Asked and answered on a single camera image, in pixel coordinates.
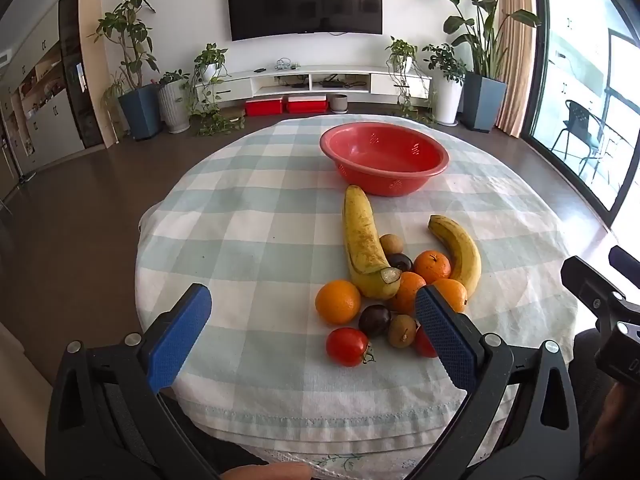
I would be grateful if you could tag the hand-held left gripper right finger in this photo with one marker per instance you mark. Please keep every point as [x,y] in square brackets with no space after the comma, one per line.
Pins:
[445,345]

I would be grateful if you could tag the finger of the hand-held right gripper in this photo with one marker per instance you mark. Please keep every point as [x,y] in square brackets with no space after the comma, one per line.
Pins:
[587,285]
[625,259]

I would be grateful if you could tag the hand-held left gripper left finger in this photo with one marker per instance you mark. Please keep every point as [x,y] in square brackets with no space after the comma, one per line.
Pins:
[180,340]

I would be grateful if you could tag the round brown kiwi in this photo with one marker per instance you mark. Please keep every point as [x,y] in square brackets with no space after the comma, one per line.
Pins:
[401,331]
[391,245]

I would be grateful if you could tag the small mandarin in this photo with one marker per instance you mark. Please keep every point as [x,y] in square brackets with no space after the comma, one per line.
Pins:
[406,292]
[452,292]

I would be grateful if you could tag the dark plum with stem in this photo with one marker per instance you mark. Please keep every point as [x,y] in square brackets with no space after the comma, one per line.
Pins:
[374,321]

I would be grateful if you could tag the mandarin with green stem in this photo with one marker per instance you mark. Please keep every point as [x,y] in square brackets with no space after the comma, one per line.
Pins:
[432,266]

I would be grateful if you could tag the small curved banana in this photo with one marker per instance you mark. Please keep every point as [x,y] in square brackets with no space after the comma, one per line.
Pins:
[462,255]

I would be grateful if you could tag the red tomato with stem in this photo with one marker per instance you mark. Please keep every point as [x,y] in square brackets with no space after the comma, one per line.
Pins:
[346,346]

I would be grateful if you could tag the large orange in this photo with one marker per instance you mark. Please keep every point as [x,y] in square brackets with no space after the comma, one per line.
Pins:
[338,302]

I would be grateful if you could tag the large straight banana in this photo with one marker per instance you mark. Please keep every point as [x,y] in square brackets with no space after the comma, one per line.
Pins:
[361,240]

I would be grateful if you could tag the red colander bowl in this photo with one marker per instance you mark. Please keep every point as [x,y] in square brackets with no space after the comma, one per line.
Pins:
[385,160]

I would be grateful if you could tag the person's left hand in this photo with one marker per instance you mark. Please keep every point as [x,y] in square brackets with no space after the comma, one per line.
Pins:
[270,472]

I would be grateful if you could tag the person's dark trousers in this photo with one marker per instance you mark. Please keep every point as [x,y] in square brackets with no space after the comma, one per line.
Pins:
[590,410]

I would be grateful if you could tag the checked tablecloth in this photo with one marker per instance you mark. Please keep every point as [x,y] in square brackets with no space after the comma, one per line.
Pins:
[250,240]

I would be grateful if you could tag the black balcony chair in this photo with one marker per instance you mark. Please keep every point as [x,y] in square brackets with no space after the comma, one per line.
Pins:
[577,125]

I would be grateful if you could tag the white embroidered undercloth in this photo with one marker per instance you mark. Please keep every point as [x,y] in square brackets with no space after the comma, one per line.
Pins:
[340,462]

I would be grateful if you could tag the large-leaf plant in dark pot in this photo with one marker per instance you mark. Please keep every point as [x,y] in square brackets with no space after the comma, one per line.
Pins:
[482,102]

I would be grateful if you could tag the beige curtain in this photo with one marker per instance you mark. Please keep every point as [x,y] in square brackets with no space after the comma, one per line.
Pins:
[515,60]

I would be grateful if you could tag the sliding glass door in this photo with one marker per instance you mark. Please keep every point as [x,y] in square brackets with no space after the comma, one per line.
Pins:
[575,35]

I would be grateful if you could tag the brown cardboard box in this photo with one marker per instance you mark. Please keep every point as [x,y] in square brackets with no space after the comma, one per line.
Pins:
[232,115]

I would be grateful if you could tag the plant in white ribbed pot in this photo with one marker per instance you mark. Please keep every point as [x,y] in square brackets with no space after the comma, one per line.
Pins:
[173,107]

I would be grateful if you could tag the tall plant in blue pot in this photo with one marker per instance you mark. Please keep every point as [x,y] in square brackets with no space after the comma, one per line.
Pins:
[140,110]

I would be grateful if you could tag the bushy plant in white pot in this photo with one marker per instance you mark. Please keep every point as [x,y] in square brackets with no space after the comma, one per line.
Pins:
[447,95]

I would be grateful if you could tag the red storage box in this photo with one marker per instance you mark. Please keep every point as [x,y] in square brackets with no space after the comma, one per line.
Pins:
[307,105]
[264,107]

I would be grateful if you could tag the white television console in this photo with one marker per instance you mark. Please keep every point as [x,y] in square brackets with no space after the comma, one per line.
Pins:
[240,87]

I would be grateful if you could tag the grey empty flower pot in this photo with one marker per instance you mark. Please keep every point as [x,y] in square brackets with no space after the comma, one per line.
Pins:
[338,104]

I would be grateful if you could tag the trailing pothos in white pot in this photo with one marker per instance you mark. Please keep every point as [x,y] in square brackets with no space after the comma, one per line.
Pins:
[210,62]
[402,57]

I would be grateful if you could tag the wall cabinet unit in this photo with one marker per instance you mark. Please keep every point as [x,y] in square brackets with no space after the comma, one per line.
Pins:
[50,120]

